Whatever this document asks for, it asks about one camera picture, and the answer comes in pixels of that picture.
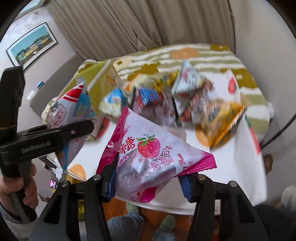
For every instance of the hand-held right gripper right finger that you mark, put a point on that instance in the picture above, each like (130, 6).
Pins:
(186, 187)

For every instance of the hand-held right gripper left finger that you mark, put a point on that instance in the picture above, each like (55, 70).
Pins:
(112, 180)

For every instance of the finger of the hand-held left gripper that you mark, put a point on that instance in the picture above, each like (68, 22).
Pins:
(74, 131)

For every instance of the pink strawberry candy bag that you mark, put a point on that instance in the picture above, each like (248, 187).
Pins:
(148, 148)

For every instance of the yellow-green cardboard box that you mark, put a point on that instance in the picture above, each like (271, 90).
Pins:
(101, 83)

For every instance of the person's left forearm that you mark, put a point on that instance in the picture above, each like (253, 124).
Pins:
(9, 228)

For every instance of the person's left hand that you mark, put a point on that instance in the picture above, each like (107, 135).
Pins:
(29, 192)

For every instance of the pale pink snack packet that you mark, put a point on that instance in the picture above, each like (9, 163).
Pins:
(74, 150)

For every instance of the blue fries snack packet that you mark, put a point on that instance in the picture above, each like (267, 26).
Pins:
(83, 106)

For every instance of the red and white snack bag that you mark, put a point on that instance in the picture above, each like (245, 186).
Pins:
(67, 104)

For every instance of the pale green slipper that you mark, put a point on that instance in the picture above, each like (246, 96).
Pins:
(168, 222)
(132, 207)

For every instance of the person's grey fleece leg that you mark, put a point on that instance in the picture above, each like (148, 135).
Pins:
(126, 227)
(165, 235)

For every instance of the white paper roll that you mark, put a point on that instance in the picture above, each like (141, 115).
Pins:
(31, 95)

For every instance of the white cabinet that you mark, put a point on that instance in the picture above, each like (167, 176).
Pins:
(53, 78)

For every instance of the small blue object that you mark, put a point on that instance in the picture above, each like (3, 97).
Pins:
(40, 85)

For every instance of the brown paper bag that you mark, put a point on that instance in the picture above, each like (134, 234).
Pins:
(268, 163)

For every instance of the pile of mixed snack packets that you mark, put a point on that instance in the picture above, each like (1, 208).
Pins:
(161, 104)

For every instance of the white rounded object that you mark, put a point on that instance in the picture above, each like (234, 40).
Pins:
(289, 191)

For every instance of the beige curtain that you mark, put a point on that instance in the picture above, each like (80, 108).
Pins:
(138, 23)

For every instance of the flower printed tablecloth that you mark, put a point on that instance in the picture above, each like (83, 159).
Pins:
(208, 58)

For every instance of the framed wall picture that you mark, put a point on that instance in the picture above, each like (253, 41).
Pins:
(32, 46)

